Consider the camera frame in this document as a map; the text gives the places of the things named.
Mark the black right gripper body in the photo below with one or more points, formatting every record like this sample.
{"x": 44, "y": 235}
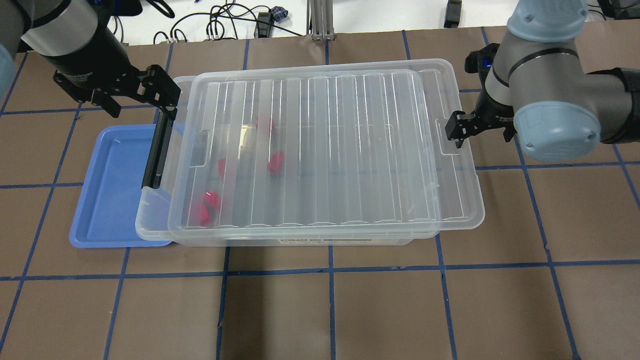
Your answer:
{"x": 492, "y": 116}

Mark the red block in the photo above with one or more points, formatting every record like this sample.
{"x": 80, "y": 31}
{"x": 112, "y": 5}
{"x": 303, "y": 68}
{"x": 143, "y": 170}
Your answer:
{"x": 207, "y": 215}
{"x": 265, "y": 124}
{"x": 212, "y": 200}
{"x": 276, "y": 162}
{"x": 221, "y": 167}

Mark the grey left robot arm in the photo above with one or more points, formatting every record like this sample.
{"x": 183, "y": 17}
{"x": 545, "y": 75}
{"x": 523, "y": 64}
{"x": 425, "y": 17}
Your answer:
{"x": 49, "y": 28}

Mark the clear plastic storage box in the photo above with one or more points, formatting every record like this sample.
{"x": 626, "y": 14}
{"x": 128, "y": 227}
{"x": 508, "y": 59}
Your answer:
{"x": 300, "y": 237}

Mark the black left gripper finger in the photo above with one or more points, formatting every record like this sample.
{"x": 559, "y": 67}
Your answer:
{"x": 104, "y": 100}
{"x": 159, "y": 90}

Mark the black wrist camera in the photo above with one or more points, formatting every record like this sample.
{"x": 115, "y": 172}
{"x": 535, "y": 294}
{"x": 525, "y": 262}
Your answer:
{"x": 479, "y": 62}

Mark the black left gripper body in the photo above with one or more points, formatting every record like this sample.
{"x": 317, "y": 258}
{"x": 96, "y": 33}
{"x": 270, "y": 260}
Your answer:
{"x": 86, "y": 64}

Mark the aluminium frame post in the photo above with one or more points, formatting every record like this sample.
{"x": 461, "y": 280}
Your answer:
{"x": 320, "y": 16}

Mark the blue plastic tray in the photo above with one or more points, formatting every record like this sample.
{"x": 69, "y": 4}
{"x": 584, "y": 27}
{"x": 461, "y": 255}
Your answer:
{"x": 106, "y": 212}

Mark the black adapter box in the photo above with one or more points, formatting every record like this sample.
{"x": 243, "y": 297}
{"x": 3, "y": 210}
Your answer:
{"x": 453, "y": 13}

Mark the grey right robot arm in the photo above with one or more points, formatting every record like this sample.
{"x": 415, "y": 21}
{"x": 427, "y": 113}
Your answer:
{"x": 533, "y": 86}

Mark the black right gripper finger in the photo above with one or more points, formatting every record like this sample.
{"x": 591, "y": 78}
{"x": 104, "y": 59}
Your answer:
{"x": 460, "y": 127}
{"x": 509, "y": 134}

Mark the clear plastic box lid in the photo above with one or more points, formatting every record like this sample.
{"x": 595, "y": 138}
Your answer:
{"x": 325, "y": 150}

